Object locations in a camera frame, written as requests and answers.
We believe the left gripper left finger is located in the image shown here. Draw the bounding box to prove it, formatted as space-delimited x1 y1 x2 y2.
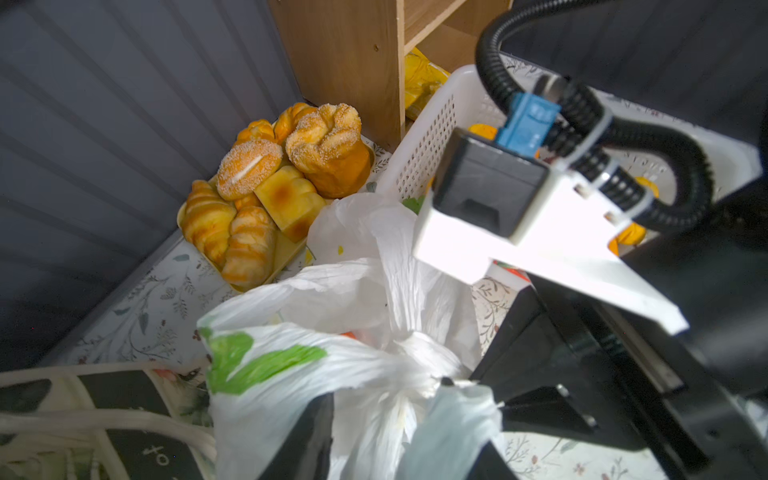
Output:
259 393 335 480

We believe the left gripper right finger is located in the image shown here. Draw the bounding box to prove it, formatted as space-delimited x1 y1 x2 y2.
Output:
466 442 517 480

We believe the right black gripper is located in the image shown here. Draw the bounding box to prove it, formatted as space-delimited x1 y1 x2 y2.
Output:
472 179 767 479

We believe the white lemon-print plastic bag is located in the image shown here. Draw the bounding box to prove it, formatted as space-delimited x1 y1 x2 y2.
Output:
198 193 506 479

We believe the cream canvas tote bag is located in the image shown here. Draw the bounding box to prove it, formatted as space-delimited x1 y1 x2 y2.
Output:
1 361 216 479

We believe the white plastic produce basket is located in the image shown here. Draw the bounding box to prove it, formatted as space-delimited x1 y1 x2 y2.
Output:
374 63 763 265

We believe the yellow pear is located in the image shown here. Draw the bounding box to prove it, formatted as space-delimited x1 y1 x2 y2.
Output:
608 177 660 256

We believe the yellow snack bag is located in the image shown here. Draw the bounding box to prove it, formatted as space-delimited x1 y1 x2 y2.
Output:
404 48 450 121

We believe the wooden shelf unit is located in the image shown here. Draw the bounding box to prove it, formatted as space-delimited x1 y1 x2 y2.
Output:
269 0 513 152

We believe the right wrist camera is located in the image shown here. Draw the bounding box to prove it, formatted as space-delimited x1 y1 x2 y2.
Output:
413 128 689 335

